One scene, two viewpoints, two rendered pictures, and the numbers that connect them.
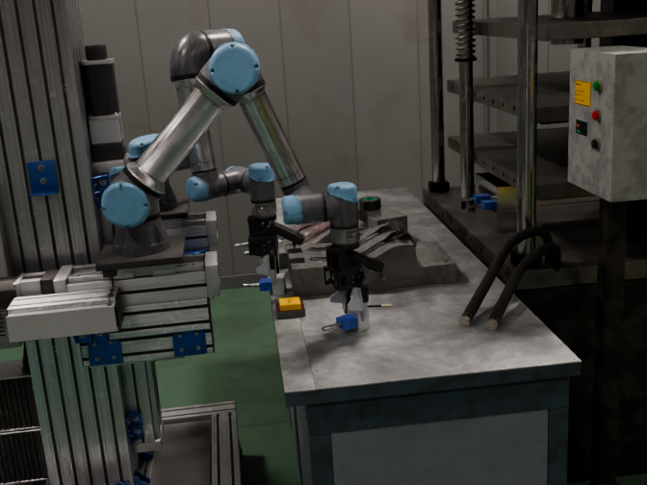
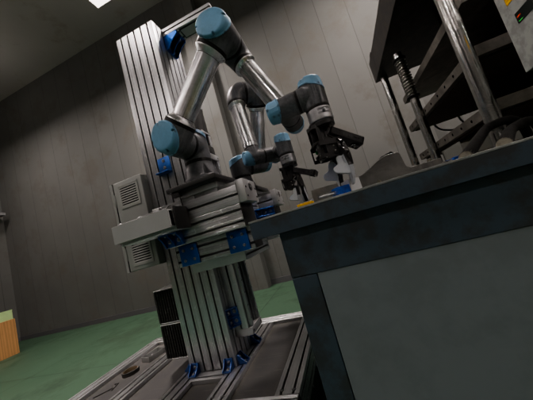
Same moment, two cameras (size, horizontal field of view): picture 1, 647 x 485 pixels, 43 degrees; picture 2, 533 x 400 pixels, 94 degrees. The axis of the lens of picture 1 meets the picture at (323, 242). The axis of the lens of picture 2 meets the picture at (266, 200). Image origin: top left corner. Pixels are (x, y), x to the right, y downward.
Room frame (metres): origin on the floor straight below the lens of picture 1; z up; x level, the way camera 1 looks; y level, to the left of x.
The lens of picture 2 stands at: (1.25, -0.12, 0.77)
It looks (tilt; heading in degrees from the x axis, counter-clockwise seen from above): 7 degrees up; 22
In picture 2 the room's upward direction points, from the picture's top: 16 degrees counter-clockwise
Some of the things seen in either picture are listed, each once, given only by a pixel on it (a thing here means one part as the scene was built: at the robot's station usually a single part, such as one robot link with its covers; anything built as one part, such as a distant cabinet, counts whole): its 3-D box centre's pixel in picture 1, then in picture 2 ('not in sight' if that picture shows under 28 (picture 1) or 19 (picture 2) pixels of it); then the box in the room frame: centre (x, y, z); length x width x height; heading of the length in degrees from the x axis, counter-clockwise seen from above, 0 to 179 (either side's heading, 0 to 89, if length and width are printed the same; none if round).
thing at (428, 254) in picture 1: (368, 256); (369, 180); (2.48, -0.14, 0.87); 0.50 x 0.26 x 0.14; 95
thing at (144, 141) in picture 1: (149, 156); (239, 167); (2.63, 0.54, 1.20); 0.13 x 0.12 x 0.14; 130
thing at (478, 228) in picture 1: (562, 220); not in sight; (3.15, -0.96, 0.75); 1.30 x 0.84 x 0.06; 5
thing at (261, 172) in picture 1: (261, 182); (283, 145); (2.39, 0.17, 1.15); 0.09 x 0.08 x 0.11; 40
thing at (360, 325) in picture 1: (344, 322); (338, 192); (2.03, -0.04, 0.83); 0.13 x 0.05 x 0.05; 123
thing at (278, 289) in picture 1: (263, 284); not in sight; (2.39, 0.19, 0.83); 0.13 x 0.05 x 0.05; 85
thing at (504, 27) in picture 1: (582, 23); (485, 40); (3.16, -1.02, 1.51); 1.10 x 0.70 x 0.05; 5
